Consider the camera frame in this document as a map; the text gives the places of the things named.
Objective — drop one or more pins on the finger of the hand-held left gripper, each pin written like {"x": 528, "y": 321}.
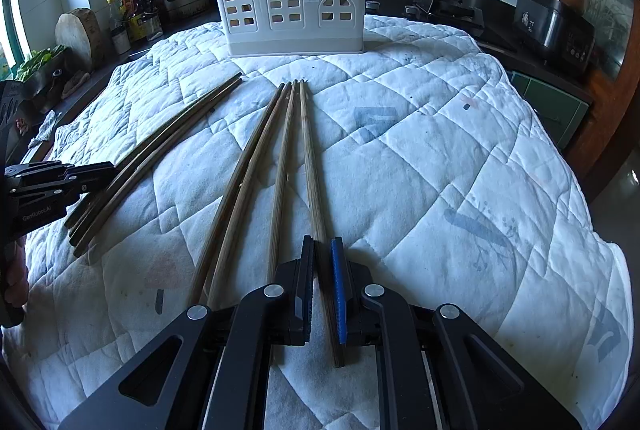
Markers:
{"x": 75, "y": 171}
{"x": 50, "y": 197}

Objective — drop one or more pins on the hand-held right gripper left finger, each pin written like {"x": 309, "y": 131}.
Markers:
{"x": 306, "y": 300}

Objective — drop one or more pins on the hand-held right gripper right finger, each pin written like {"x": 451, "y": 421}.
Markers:
{"x": 340, "y": 300}

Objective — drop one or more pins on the wooden chopstick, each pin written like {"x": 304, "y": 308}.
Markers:
{"x": 150, "y": 162}
{"x": 150, "y": 145}
{"x": 235, "y": 195}
{"x": 150, "y": 154}
{"x": 282, "y": 175}
{"x": 250, "y": 192}
{"x": 312, "y": 190}

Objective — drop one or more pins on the white plastic utensil holder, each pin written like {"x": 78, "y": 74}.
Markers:
{"x": 260, "y": 40}

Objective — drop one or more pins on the person's left hand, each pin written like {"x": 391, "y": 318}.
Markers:
{"x": 17, "y": 282}

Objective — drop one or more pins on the crumpled dish rag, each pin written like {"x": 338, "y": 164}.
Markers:
{"x": 47, "y": 125}

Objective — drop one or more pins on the leafy green vegetables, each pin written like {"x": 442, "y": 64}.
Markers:
{"x": 40, "y": 60}

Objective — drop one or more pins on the round wooden chopping block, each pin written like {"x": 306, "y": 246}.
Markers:
{"x": 77, "y": 35}

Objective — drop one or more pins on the white quilted blanket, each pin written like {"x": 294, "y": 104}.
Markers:
{"x": 425, "y": 160}

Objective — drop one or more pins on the row of condiment bottles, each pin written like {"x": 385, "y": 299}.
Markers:
{"x": 135, "y": 10}

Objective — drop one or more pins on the green cabinet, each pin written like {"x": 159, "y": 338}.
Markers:
{"x": 545, "y": 105}

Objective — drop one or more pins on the brown wooden cabinet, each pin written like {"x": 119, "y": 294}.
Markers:
{"x": 600, "y": 150}

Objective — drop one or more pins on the black gas stove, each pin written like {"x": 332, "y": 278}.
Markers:
{"x": 450, "y": 13}

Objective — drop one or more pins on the black rice cooker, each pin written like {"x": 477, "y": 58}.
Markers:
{"x": 545, "y": 25}

